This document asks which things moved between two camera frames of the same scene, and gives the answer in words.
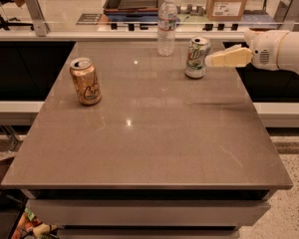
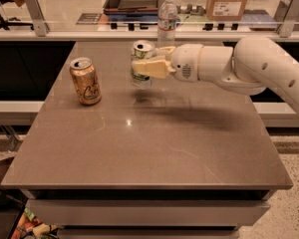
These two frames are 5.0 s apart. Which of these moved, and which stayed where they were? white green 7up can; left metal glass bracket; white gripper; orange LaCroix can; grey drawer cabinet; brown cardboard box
Moved: white green 7up can; white gripper
Stayed: orange LaCroix can; left metal glass bracket; brown cardboard box; grey drawer cabinet
